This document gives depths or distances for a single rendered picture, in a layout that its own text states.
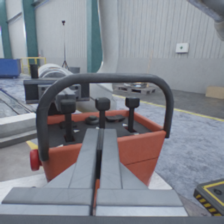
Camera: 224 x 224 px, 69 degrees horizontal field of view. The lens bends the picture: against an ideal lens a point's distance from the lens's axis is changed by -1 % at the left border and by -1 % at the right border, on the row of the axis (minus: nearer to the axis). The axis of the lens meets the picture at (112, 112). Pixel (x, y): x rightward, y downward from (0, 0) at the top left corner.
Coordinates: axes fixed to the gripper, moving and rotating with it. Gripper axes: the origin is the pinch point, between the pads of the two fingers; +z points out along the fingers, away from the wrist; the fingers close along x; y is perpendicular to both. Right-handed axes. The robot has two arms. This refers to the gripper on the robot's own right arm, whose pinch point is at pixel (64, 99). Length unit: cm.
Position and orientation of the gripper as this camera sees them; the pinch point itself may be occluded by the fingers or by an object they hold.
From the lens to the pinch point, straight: 27.7
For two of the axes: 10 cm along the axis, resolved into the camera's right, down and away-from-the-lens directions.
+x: 9.2, -0.8, 3.9
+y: 0.4, -9.6, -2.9
